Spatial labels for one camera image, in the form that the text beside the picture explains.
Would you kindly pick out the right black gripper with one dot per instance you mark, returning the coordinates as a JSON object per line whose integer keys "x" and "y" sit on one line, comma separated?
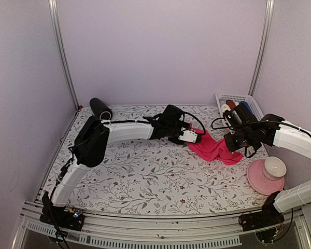
{"x": 232, "y": 146}

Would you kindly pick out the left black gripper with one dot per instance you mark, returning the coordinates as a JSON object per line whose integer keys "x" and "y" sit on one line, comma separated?
{"x": 184, "y": 124}

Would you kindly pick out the pink towel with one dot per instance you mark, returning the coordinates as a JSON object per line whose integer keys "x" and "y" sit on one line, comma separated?
{"x": 210, "y": 149}

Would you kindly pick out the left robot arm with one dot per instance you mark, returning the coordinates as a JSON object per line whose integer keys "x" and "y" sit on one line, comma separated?
{"x": 88, "y": 150}

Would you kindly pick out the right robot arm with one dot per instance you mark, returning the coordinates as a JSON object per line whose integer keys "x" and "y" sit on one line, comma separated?
{"x": 286, "y": 140}

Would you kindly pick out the white plastic basket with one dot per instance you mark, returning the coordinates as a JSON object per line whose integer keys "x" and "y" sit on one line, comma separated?
{"x": 238, "y": 103}

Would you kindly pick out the blue item in basket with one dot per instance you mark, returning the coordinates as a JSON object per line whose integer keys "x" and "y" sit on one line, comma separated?
{"x": 247, "y": 106}

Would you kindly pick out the red item in basket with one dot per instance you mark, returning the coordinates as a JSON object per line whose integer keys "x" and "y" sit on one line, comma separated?
{"x": 230, "y": 104}

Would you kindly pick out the white item in basket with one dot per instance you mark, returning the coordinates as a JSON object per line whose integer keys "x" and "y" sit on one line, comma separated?
{"x": 224, "y": 108}

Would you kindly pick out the white bowl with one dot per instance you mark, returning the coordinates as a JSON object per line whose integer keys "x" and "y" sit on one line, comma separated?
{"x": 274, "y": 168}

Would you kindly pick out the pink plate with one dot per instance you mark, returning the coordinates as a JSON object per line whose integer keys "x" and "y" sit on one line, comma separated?
{"x": 259, "y": 182}

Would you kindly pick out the floral tablecloth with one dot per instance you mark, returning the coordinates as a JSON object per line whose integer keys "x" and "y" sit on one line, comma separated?
{"x": 158, "y": 177}

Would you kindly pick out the black cylindrical bottle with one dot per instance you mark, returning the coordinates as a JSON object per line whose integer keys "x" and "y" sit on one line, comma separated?
{"x": 100, "y": 109}

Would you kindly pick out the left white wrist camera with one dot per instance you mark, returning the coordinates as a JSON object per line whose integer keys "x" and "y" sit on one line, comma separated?
{"x": 190, "y": 136}

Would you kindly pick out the right aluminium frame post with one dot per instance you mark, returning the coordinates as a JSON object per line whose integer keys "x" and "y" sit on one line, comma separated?
{"x": 267, "y": 22}

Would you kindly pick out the aluminium frame post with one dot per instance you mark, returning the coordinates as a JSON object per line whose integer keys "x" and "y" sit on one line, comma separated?
{"x": 54, "y": 14}
{"x": 267, "y": 22}

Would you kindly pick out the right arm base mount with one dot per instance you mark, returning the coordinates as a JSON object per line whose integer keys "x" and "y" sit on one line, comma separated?
{"x": 261, "y": 219}

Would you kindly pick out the front aluminium rail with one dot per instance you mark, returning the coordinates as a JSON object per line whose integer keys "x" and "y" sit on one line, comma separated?
{"x": 107, "y": 230}

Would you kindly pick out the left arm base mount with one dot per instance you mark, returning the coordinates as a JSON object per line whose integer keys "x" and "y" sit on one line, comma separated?
{"x": 62, "y": 218}

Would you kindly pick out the left aluminium frame post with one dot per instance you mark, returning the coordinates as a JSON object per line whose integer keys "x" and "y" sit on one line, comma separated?
{"x": 54, "y": 14}

